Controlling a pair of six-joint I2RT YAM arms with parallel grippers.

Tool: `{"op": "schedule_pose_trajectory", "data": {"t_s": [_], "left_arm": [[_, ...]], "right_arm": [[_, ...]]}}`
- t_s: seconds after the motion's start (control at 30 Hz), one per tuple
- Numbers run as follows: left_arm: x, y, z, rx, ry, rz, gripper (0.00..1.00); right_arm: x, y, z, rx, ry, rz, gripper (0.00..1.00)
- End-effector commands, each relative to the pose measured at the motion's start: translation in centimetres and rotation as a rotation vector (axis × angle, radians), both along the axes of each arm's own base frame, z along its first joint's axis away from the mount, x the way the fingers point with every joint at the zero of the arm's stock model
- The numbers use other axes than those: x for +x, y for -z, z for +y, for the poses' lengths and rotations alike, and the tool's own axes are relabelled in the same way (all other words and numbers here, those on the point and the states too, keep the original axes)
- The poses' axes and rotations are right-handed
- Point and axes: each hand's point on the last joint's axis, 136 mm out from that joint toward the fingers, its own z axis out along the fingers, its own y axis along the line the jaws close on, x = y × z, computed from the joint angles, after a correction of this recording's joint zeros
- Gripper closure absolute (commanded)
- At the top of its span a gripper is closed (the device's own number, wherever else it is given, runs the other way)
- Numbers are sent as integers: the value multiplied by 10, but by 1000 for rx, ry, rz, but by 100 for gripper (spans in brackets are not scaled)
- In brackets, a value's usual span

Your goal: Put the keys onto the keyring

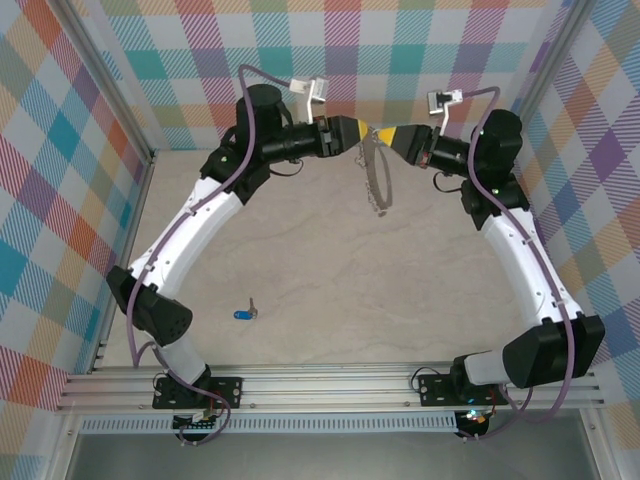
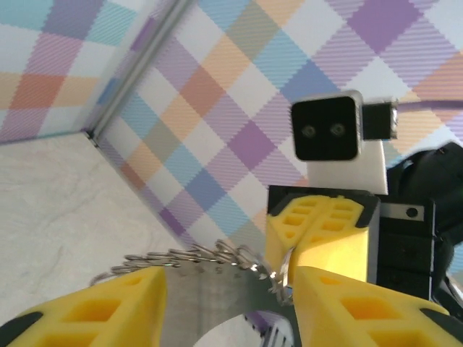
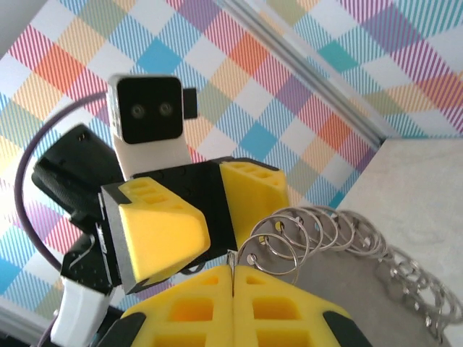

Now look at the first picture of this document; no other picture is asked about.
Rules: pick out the silver key with blue cap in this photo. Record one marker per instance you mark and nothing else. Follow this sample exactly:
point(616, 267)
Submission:
point(241, 314)

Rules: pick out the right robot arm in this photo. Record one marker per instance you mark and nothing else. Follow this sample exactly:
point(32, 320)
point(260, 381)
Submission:
point(520, 250)

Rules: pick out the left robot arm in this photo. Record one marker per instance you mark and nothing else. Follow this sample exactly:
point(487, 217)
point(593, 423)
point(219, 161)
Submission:
point(190, 235)

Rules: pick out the black electronics board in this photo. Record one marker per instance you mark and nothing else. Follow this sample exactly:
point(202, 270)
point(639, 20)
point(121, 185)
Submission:
point(474, 422)
point(197, 422)

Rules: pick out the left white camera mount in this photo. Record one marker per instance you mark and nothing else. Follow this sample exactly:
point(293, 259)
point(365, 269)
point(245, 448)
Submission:
point(310, 111)

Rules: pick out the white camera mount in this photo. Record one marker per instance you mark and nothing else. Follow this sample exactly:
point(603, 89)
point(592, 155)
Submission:
point(310, 111)
point(444, 120)

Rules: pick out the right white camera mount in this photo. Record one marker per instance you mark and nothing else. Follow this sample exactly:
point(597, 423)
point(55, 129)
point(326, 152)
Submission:
point(444, 120)

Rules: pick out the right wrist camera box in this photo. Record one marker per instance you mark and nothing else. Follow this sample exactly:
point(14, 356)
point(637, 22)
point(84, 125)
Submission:
point(440, 101)

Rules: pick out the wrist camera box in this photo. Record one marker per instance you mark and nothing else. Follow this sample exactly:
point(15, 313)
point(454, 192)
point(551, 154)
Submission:
point(440, 101)
point(318, 90)

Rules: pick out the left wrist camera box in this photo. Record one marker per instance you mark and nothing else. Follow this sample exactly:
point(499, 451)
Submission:
point(318, 90)

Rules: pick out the aluminium frame post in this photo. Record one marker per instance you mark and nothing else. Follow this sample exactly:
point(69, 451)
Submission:
point(107, 82)
point(542, 82)

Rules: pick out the aluminium side rail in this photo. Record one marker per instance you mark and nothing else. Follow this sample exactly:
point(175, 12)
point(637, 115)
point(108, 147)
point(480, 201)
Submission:
point(138, 205)

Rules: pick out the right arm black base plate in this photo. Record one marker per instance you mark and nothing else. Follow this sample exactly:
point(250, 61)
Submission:
point(435, 390)

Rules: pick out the aluminium cross rail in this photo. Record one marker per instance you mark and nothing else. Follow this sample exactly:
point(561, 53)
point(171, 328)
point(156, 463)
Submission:
point(325, 390)

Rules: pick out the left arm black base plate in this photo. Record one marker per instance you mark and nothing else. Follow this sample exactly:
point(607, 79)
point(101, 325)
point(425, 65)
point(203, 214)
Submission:
point(227, 392)

